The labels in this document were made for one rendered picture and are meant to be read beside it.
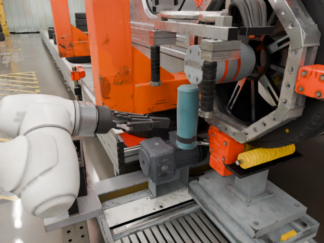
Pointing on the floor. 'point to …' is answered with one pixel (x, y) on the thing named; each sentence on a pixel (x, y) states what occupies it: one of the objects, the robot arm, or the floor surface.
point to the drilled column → (76, 233)
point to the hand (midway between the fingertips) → (158, 122)
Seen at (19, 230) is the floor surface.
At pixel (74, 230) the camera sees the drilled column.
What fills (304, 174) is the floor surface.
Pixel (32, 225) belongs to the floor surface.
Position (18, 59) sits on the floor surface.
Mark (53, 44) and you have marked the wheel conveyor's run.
